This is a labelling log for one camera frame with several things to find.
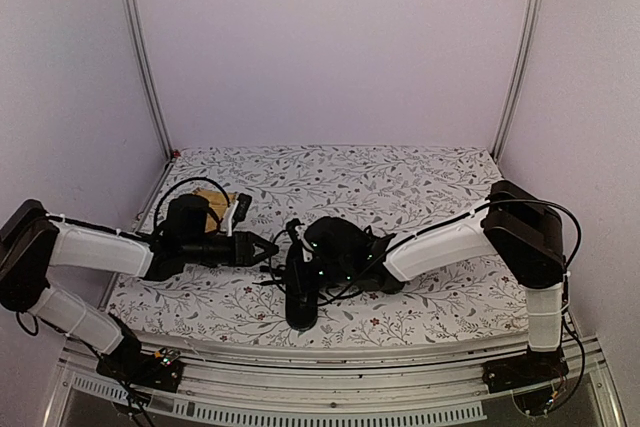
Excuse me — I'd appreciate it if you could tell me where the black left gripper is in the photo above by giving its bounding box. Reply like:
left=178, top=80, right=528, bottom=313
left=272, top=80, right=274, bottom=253
left=182, top=231, right=279, bottom=267

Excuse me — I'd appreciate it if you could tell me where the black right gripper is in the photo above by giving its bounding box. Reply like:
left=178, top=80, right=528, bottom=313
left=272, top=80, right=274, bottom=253
left=283, top=257, right=351, bottom=294

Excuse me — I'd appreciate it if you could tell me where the black shoe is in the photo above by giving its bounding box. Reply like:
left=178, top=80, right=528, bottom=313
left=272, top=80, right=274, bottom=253
left=285, top=267, right=319, bottom=332

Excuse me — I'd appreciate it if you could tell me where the black shoelace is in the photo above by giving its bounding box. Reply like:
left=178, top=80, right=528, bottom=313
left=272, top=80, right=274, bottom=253
left=256, top=264, right=286, bottom=293

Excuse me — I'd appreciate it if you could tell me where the red-soled shoe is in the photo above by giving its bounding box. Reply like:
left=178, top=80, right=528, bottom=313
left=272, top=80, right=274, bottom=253
left=358, top=226, right=405, bottom=294

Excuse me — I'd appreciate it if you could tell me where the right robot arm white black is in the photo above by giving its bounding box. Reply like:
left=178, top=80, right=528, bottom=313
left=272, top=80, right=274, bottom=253
left=284, top=180, right=571, bottom=383

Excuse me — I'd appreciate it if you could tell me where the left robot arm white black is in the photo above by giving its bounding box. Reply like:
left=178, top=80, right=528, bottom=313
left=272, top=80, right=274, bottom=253
left=1, top=194, right=279, bottom=381

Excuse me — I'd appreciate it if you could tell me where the woven bamboo tray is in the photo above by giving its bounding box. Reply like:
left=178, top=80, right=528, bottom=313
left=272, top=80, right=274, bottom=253
left=193, top=188, right=228, bottom=232

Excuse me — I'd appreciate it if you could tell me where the floral tablecloth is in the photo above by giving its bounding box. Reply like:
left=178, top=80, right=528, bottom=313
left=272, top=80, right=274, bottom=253
left=106, top=145, right=527, bottom=349

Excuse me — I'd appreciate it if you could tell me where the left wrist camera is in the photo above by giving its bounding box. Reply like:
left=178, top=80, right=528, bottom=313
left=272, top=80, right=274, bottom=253
left=220, top=193, right=253, bottom=237

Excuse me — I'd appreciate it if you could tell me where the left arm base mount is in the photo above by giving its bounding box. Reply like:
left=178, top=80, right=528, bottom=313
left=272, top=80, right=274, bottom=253
left=96, top=347, right=185, bottom=393

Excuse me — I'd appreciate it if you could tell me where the front aluminium rail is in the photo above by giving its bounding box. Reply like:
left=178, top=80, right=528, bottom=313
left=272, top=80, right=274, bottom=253
left=43, top=334, right=630, bottom=426

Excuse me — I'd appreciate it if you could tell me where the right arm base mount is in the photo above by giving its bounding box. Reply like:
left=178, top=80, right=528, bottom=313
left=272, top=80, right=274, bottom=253
left=482, top=347, right=569, bottom=393

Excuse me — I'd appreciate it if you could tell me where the left aluminium frame post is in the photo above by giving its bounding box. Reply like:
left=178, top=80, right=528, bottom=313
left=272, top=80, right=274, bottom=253
left=122, top=0, right=173, bottom=160

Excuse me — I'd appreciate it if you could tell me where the aluminium frame post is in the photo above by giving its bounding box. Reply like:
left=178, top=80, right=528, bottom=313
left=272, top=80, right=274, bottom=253
left=490, top=0, right=543, bottom=164
left=122, top=0, right=173, bottom=160

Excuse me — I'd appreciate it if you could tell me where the right aluminium frame post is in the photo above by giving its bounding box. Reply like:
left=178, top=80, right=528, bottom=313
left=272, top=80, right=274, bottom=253
left=490, top=0, right=543, bottom=164

